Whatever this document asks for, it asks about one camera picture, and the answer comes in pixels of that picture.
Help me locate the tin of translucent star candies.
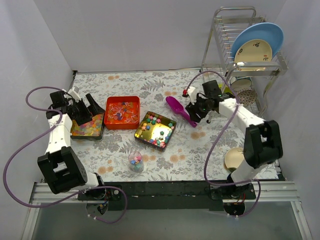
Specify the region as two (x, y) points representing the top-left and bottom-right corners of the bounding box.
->
(70, 113), (105, 141)

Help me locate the orange tray of lollipops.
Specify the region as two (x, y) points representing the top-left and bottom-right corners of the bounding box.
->
(103, 96), (140, 130)

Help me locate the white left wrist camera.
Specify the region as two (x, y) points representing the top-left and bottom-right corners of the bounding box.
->
(65, 86), (81, 103)

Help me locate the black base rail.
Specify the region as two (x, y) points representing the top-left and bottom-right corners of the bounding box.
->
(77, 181), (258, 212)

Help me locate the green bowl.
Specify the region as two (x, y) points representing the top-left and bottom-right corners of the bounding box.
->
(218, 83), (234, 98)

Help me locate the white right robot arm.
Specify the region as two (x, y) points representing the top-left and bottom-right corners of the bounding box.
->
(182, 80), (283, 199)

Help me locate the white blue rimmed bowl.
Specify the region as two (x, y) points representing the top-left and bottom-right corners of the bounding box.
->
(230, 76), (252, 92)

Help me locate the blue plate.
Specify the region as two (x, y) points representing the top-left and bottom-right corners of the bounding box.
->
(230, 22), (284, 58)

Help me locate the tin of opaque star candies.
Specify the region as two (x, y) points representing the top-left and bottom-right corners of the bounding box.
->
(134, 111), (177, 152)

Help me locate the floral table mat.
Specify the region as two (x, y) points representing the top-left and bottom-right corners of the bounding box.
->
(71, 70), (244, 182)

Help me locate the metal dish rack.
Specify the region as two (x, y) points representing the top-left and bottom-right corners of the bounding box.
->
(200, 6), (288, 117)

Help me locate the mosaic patterned bowl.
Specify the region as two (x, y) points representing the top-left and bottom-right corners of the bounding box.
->
(237, 88), (258, 107)

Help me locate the small cream plate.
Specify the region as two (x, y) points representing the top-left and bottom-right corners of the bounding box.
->
(224, 147), (245, 173)

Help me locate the cream patterned plate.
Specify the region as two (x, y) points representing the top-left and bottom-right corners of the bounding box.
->
(234, 39), (273, 64)

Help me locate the purple plastic scoop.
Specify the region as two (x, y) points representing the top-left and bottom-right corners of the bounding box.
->
(165, 96), (197, 128)

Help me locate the clear glass jar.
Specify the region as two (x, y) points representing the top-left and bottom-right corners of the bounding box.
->
(128, 151), (144, 173)

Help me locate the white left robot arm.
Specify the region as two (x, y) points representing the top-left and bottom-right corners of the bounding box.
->
(37, 87), (107, 200)

